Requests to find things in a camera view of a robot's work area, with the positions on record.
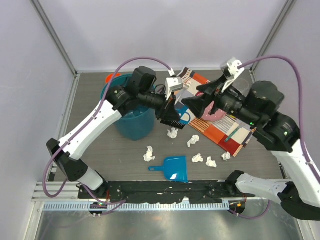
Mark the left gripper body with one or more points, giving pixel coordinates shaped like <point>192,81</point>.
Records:
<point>166,107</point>

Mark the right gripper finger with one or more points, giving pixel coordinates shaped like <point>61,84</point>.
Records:
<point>213,88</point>
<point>198,104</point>

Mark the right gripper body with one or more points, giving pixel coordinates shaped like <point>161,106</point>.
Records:
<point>215,97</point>

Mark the blue hand brush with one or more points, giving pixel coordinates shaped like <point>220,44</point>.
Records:
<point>184,119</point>

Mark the teal trash bin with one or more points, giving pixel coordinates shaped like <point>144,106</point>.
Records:
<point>138,123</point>

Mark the paper scrap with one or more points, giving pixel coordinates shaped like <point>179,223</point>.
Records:
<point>193,140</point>
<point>226,156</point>
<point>173,133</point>
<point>197,158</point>
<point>211,163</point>
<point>148,156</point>

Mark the blue dustpan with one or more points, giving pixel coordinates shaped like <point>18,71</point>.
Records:
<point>174,169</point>

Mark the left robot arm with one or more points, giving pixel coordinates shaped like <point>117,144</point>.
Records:
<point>137,90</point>

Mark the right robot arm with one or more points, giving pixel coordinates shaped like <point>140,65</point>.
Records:
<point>278,133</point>

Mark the pink dotted plate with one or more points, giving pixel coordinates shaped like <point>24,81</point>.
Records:
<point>218,115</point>

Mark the clear plastic cup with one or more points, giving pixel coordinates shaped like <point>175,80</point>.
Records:
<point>242,85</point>

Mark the patterned placemat cloth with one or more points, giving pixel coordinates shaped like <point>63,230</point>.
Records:
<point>216,131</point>

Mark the orange bowl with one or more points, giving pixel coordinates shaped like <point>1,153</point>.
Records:
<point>109,77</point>

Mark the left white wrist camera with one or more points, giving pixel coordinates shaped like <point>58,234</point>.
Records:
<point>172,84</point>

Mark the green handled table knife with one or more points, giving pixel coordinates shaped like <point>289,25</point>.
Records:
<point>231,134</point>

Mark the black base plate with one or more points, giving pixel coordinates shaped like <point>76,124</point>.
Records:
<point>167,192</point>

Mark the white slotted cable duct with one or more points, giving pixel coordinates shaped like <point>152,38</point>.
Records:
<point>59,206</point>

